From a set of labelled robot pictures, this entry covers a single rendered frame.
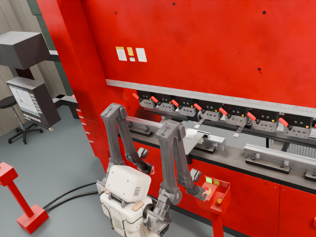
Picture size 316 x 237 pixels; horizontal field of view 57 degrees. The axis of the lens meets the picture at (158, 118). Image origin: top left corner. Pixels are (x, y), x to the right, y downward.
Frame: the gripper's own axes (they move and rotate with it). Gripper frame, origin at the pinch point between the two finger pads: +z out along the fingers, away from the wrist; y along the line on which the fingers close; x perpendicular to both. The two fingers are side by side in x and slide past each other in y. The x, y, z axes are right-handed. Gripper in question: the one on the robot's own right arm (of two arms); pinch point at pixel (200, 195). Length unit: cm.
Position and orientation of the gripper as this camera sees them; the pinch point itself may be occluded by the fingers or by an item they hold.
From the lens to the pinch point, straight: 190.7
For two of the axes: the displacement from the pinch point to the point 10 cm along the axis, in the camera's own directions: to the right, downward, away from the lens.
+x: -4.8, 8.3, -2.7
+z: 4.6, 5.0, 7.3
